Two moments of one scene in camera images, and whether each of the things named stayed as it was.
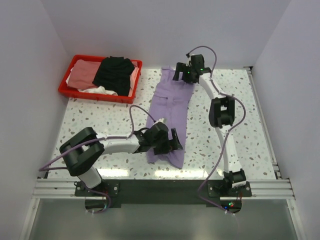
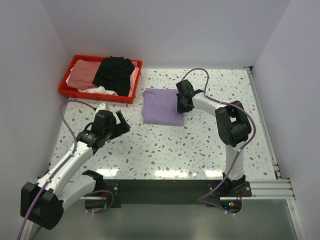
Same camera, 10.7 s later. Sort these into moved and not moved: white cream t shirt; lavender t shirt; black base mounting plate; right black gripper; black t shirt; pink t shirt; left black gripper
Moved: left black gripper; right black gripper; lavender t shirt
Not moved: pink t shirt; black t shirt; white cream t shirt; black base mounting plate
